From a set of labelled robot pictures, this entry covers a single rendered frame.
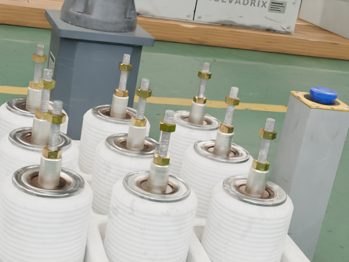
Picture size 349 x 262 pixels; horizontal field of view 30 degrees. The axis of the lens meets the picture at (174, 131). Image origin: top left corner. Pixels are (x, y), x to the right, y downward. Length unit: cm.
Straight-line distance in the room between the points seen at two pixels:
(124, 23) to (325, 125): 48
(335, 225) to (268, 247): 62
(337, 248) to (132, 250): 63
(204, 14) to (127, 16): 164
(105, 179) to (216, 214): 15
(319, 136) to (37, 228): 46
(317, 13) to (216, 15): 82
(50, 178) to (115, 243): 10
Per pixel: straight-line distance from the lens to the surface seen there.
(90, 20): 125
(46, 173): 68
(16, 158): 77
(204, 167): 82
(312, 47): 311
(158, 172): 70
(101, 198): 82
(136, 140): 81
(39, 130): 79
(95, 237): 75
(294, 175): 97
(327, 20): 351
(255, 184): 75
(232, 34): 291
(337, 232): 134
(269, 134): 73
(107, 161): 80
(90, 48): 125
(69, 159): 78
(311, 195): 100
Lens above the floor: 54
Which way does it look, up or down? 19 degrees down
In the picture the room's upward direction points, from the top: 10 degrees clockwise
